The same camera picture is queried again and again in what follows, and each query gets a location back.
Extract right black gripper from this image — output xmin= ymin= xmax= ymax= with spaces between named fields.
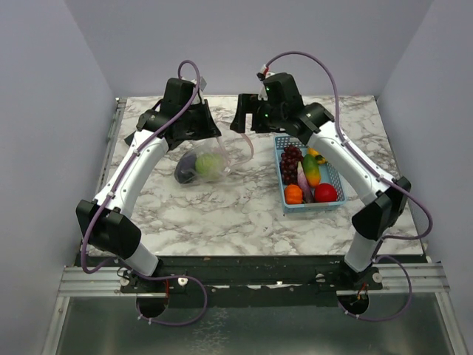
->
xmin=229 ymin=93 xmax=285 ymax=134

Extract clear pink zip top bag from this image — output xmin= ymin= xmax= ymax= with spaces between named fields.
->
xmin=174 ymin=134 xmax=254 ymax=185

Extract green toy cabbage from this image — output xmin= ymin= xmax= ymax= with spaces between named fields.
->
xmin=195 ymin=153 xmax=226 ymax=180

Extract dark purple toy eggplant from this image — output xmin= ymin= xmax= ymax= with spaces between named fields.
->
xmin=174 ymin=152 xmax=197 ymax=184

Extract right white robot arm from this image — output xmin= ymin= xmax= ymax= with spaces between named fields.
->
xmin=231 ymin=72 xmax=411 ymax=289

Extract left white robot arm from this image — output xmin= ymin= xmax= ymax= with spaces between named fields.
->
xmin=76 ymin=78 xmax=221 ymax=292

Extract dark red toy grapes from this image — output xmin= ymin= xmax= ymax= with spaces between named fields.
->
xmin=279 ymin=145 xmax=303 ymax=185

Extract black foam pad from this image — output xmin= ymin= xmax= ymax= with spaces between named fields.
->
xmin=124 ymin=133 xmax=134 ymax=146

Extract green orange toy mango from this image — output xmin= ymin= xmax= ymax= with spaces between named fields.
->
xmin=302 ymin=154 xmax=321 ymax=188

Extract yellow toy bell pepper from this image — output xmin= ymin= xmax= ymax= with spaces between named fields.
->
xmin=307 ymin=148 xmax=327 ymax=165

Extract orange toy pumpkin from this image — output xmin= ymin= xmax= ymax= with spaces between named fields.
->
xmin=284 ymin=184 xmax=303 ymax=205

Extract light blue plastic basket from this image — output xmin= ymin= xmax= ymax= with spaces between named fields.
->
xmin=273 ymin=135 xmax=347 ymax=214

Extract red toy tomato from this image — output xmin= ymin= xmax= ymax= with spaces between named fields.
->
xmin=314 ymin=183 xmax=338 ymax=203

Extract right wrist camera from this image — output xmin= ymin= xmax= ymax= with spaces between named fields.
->
xmin=256 ymin=67 xmax=274 ymax=101

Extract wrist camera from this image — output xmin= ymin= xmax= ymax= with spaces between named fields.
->
xmin=256 ymin=67 xmax=274 ymax=101
xmin=191 ymin=76 xmax=207 ymax=92

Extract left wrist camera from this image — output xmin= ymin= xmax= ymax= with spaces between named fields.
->
xmin=191 ymin=76 xmax=207 ymax=92

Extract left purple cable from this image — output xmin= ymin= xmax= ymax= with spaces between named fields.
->
xmin=80 ymin=59 xmax=208 ymax=327

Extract aluminium rail frame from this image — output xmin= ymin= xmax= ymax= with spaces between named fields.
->
xmin=40 ymin=96 xmax=463 ymax=355

